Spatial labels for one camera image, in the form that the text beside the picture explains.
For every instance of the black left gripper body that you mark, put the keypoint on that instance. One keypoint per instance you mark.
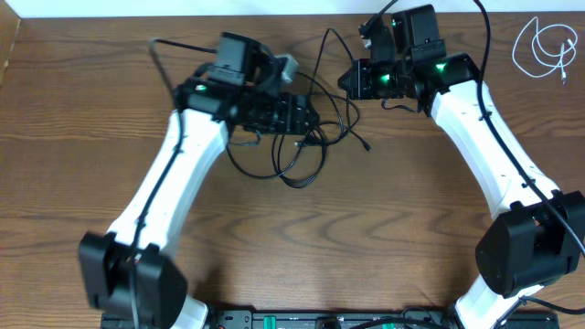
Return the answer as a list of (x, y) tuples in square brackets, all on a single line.
[(271, 116)]

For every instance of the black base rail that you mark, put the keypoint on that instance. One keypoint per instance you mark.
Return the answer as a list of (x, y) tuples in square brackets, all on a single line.
[(411, 318)]

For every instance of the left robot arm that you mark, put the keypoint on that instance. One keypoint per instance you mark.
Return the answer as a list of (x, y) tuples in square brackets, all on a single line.
[(129, 271)]

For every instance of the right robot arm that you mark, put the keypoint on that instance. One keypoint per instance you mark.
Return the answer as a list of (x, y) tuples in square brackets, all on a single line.
[(537, 231)]

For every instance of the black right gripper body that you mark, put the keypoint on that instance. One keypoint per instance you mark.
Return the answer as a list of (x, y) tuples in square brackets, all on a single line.
[(378, 81)]

